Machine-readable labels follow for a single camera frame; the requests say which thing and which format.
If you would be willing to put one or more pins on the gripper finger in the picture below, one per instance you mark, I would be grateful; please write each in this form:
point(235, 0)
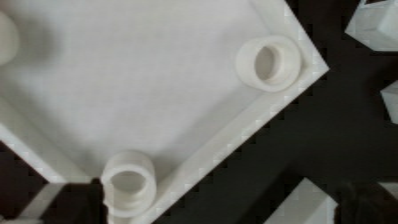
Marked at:
point(40, 204)

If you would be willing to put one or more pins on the white U-shaped obstacle fence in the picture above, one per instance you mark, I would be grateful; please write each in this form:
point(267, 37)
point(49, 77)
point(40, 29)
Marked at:
point(362, 204)

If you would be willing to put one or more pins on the white table leg with tag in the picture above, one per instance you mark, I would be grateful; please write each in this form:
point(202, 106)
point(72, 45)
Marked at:
point(374, 25)

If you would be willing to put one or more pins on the white square tabletop part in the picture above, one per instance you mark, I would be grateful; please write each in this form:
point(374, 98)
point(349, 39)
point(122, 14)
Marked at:
point(150, 75)

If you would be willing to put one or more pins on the white table leg right middle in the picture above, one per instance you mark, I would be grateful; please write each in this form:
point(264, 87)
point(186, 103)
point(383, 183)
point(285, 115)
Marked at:
point(390, 96)

